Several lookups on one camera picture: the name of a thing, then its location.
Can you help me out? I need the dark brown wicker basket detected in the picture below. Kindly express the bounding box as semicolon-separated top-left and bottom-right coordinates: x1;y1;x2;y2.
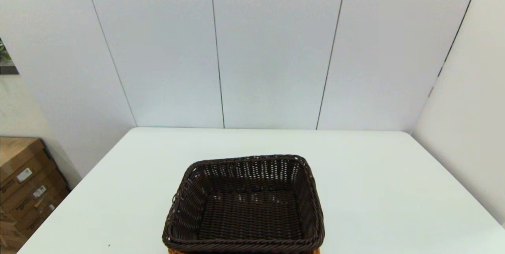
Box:
162;154;325;254

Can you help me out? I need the orange wicker basket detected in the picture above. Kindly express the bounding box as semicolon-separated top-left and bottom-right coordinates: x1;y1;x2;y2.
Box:
168;247;321;254

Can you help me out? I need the brown cardboard box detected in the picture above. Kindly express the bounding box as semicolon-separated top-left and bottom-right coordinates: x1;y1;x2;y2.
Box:
0;169;71;223
0;136;60;195
0;191;72;254

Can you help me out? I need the green plant on dark ledge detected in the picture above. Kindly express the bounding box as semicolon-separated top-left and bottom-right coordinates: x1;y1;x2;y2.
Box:
0;38;19;75

